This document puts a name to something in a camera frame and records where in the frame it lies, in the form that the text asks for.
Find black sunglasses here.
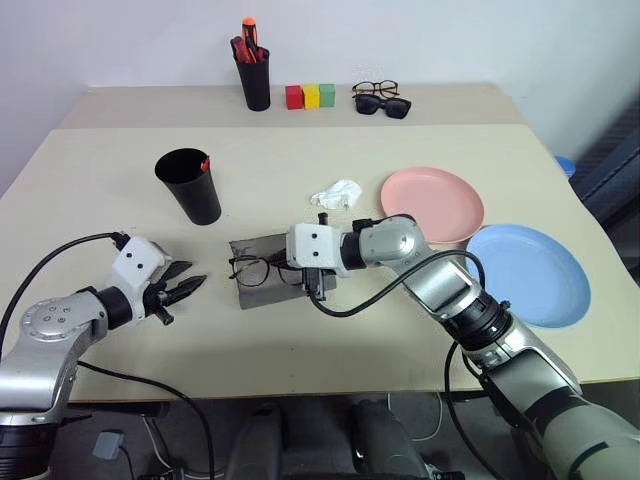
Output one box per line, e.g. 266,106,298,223
353,95,414,121

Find tall black pen cup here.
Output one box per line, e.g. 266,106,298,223
235,46,272,113

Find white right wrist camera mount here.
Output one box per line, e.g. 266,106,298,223
285,222,347,278

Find blue plate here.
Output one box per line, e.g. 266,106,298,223
464,224,593,331

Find dark ribbed furniture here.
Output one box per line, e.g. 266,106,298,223
569,93,640,237

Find wide black plastic cup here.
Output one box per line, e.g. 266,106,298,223
153,146,223,227

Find black-framed clear glasses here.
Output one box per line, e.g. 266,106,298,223
227,251,303,288

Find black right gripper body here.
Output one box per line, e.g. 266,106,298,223
300,211,330,302

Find orange-capped black marker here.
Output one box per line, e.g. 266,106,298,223
240,16,262,57

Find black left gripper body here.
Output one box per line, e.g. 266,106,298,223
141,277,176,327

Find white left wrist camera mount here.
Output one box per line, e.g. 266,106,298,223
110,235,170,321

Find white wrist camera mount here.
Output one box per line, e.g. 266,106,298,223
285,222,347,278
110,235,170,321

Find white cable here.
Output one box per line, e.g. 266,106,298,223
387,391,445,442

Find grey glasses case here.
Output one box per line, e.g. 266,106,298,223
228,231,339,311

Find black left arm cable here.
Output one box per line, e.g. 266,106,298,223
0,231,217,480

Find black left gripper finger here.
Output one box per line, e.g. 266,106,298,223
160,259,194,283
166,274,208,307

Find pink plate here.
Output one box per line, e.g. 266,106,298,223
379,166,486,246

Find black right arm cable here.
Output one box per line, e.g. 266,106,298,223
305,249,506,480

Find crumpled white tissue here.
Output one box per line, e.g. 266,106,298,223
309,178,364,212

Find black under-table bar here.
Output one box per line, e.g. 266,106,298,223
63,401,170,420

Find brown-framed clear glasses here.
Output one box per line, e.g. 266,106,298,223
351,79,402,100

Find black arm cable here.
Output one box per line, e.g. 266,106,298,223
0,231,217,480
305,249,506,480

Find grey power adapter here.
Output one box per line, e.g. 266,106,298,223
91,430,125,461

